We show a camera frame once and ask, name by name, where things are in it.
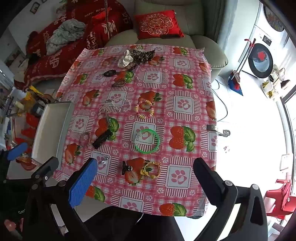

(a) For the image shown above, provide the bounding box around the red printed blanket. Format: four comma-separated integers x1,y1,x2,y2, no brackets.
14,0,133,91

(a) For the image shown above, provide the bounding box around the small black claw clip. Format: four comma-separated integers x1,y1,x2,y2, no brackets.
121,161,133,175

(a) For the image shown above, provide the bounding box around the red and blue mop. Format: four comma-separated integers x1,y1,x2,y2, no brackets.
228,39,256,96

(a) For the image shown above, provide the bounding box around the grey green sofa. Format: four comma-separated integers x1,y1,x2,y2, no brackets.
104,0,228,81

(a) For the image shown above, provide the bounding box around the small white box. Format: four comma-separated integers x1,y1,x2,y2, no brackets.
280,154,290,172

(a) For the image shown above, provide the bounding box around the white washing machine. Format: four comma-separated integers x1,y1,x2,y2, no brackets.
238,23,289,80

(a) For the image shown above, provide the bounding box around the metal table clamp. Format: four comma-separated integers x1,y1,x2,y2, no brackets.
206,124,231,137

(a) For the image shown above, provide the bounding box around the red plastic stool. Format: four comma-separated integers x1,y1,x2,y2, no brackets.
265,178,296,219

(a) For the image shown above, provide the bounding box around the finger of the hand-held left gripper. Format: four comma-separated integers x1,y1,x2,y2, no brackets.
31,156,59,186
7,142,28,161

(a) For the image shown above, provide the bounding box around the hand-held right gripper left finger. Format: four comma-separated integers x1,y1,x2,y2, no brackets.
22,158,99,241

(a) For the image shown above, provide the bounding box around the pastel beaded bracelet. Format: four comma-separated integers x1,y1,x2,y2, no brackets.
134,99,155,119

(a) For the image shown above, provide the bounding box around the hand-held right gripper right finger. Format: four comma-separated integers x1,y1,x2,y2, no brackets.
193,158,270,241

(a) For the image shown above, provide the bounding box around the yellow packet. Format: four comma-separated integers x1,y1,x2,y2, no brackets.
24,85,47,99

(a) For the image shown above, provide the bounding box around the clear chain bracelet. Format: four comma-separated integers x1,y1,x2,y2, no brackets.
107,98,132,114

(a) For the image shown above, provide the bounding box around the person's left hand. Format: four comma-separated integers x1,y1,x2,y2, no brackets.
3,219,23,239

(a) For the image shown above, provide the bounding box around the leopard print scrunchie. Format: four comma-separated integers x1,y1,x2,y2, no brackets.
132,49,156,64

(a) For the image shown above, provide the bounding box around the grey crumpled clothing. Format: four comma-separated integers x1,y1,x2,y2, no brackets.
46,19,86,55

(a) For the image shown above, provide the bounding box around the black long hair clip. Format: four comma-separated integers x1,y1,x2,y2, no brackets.
92,130,113,149

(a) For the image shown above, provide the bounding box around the red embroidered cushion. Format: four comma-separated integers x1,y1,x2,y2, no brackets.
134,10,185,40

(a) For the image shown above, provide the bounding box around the strawberry print pink tablecloth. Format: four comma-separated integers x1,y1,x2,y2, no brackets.
53,44,218,218

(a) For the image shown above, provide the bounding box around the white rectangular tray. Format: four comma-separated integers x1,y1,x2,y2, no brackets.
31,101,75,171

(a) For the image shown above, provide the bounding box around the white dotted scrunchie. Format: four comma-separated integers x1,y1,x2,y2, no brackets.
118,49,134,69

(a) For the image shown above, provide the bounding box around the black floor cable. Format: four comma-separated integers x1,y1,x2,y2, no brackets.
211,79,228,122

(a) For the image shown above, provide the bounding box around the brown oval hair clip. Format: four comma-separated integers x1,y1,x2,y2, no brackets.
80,132,93,149

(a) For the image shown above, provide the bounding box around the yellow slipper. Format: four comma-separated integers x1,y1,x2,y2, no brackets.
261,79,281,100

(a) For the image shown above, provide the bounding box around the thin silver necklace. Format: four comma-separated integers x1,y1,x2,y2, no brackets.
133,64,145,81

